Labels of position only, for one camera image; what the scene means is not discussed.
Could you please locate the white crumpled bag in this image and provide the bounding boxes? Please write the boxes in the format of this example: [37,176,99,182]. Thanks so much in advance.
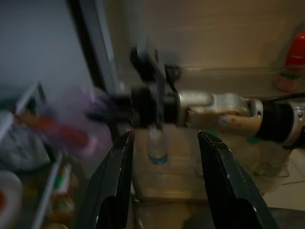
[0,111,52,173]

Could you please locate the orange capped sauce bottle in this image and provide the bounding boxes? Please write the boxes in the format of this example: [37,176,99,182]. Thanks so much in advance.
[274,32,305,93]

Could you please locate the grey steel fridge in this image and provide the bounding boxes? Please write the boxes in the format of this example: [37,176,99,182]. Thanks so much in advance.
[0,0,134,229]

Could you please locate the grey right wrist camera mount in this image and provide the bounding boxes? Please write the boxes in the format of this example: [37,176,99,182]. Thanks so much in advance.
[130,46,167,131]

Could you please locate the pink clear measuring cup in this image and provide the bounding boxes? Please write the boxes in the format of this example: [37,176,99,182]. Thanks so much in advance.
[39,87,114,163]

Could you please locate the white lined fridge door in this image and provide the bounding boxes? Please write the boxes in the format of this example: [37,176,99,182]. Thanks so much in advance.
[69,0,305,203]

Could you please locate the white round tub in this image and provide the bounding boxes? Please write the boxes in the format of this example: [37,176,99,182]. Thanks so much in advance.
[0,170,24,217]

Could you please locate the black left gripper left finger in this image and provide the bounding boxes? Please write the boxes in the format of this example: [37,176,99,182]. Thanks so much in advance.
[81,130,136,229]

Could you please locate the orange carrot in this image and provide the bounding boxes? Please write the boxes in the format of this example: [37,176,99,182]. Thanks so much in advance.
[35,114,90,150]

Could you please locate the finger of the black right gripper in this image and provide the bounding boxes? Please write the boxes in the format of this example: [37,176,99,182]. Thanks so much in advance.
[87,108,133,123]
[104,94,133,104]

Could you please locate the white capped water bottle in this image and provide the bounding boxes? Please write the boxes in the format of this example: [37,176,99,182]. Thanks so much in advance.
[147,125,169,166]

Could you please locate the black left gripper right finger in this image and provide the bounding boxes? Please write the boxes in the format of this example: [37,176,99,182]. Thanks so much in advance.
[197,130,280,229]

